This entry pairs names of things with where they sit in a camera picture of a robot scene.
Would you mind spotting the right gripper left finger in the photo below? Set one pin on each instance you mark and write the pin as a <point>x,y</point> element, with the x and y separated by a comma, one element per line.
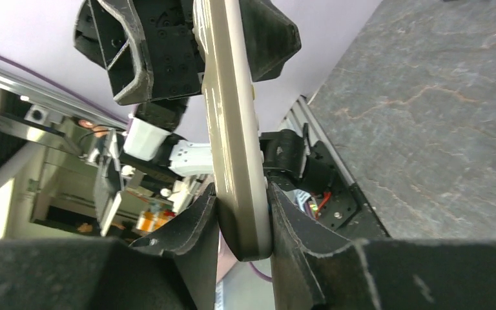
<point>171,268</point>

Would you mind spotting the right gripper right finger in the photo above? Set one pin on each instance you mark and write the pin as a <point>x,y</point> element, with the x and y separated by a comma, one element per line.
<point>316,268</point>

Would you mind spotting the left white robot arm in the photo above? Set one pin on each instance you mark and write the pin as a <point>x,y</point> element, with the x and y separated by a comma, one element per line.
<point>152,146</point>

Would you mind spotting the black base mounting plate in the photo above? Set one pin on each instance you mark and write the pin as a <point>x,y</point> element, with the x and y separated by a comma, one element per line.
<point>330,198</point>

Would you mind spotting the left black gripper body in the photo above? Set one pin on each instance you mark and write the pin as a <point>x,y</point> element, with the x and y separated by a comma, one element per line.
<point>176,64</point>

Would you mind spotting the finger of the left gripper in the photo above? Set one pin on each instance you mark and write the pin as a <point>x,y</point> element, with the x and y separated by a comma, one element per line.
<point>271,38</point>
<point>110,34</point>

